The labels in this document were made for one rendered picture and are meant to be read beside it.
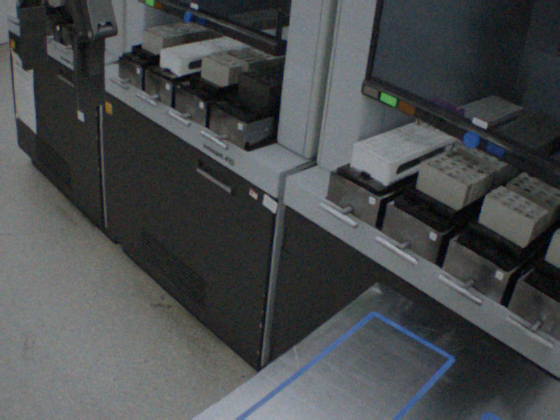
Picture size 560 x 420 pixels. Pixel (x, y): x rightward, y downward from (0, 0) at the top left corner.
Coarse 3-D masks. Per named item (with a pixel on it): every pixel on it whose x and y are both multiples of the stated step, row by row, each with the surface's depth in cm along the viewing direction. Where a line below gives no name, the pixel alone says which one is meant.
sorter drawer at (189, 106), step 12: (180, 84) 164; (192, 84) 164; (180, 96) 164; (192, 96) 160; (204, 96) 158; (216, 96) 160; (180, 108) 166; (192, 108) 162; (204, 108) 158; (180, 120) 160; (204, 120) 160
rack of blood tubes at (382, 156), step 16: (400, 128) 141; (416, 128) 142; (432, 128) 143; (368, 144) 132; (384, 144) 133; (400, 144) 134; (416, 144) 136; (432, 144) 136; (352, 160) 133; (368, 160) 129; (384, 160) 127; (400, 160) 128; (416, 160) 141; (384, 176) 128; (400, 176) 131
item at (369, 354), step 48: (384, 288) 99; (336, 336) 89; (384, 336) 90; (432, 336) 91; (288, 384) 80; (336, 384) 81; (384, 384) 82; (432, 384) 82; (480, 384) 83; (528, 384) 83
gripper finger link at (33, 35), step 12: (24, 12) 61; (36, 12) 62; (24, 24) 62; (36, 24) 63; (24, 36) 62; (36, 36) 64; (24, 48) 63; (36, 48) 64; (24, 60) 64; (36, 60) 65
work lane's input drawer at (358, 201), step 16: (336, 176) 132; (352, 176) 130; (368, 176) 130; (416, 176) 134; (336, 192) 134; (352, 192) 130; (368, 192) 127; (384, 192) 127; (400, 192) 130; (352, 208) 132; (368, 208) 128; (384, 208) 128; (352, 224) 127; (368, 224) 130
